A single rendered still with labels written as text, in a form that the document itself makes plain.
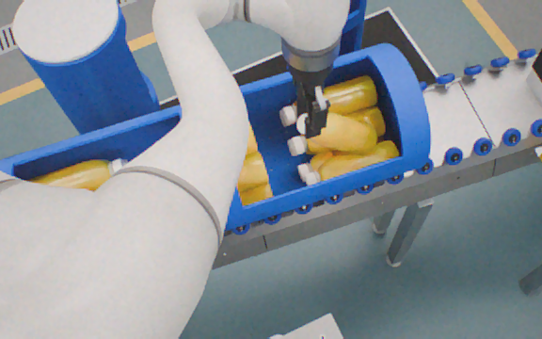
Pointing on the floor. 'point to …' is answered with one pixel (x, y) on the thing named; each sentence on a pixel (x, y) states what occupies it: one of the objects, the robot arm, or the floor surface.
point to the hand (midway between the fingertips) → (309, 117)
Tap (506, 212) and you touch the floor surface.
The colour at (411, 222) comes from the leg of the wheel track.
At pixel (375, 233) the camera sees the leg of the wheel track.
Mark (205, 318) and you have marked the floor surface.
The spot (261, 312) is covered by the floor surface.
